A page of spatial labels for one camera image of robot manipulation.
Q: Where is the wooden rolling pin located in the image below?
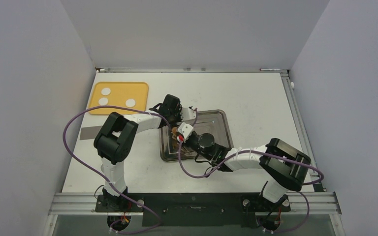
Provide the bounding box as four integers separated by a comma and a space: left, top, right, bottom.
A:
171, 127, 181, 152

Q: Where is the stainless steel tray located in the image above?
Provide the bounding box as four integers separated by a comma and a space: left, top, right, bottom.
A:
159, 110, 234, 162

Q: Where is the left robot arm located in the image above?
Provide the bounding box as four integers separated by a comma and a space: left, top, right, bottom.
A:
94, 94, 182, 211

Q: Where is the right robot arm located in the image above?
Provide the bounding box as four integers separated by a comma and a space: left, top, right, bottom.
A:
177, 133, 311, 210

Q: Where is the white dough disc right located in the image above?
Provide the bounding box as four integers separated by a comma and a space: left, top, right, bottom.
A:
125, 99, 136, 108

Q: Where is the white dough disc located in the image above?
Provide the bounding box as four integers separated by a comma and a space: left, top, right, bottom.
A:
98, 97, 109, 106
101, 88, 111, 96
125, 99, 136, 108

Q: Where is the white dough disc lower left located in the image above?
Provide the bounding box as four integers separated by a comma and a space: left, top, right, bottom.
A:
98, 97, 109, 106

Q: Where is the white dough disc upper left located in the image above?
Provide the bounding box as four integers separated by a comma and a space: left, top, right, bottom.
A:
101, 88, 111, 96

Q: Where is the yellow plastic tray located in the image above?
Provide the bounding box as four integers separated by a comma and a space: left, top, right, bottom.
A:
88, 82, 149, 115

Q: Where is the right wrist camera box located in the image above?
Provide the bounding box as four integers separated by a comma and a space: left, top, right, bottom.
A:
177, 122, 194, 140

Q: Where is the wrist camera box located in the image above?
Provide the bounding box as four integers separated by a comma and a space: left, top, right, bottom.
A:
181, 107, 197, 121
177, 122, 194, 140

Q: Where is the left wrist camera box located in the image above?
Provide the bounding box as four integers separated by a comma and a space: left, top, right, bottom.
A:
181, 107, 197, 121

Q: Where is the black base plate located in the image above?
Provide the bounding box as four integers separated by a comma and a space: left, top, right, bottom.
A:
95, 192, 291, 228

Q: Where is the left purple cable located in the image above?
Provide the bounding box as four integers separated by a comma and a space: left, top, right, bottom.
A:
62, 105, 203, 235

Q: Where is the purple cable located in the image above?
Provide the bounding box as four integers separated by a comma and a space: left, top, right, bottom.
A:
178, 137, 325, 235
62, 105, 203, 235

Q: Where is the scraper with red handle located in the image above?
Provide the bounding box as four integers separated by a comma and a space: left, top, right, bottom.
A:
79, 126, 102, 140

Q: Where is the aluminium frame rail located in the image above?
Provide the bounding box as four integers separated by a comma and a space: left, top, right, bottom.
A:
280, 70, 317, 168

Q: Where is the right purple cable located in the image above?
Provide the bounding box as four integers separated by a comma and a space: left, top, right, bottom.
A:
178, 137, 325, 235

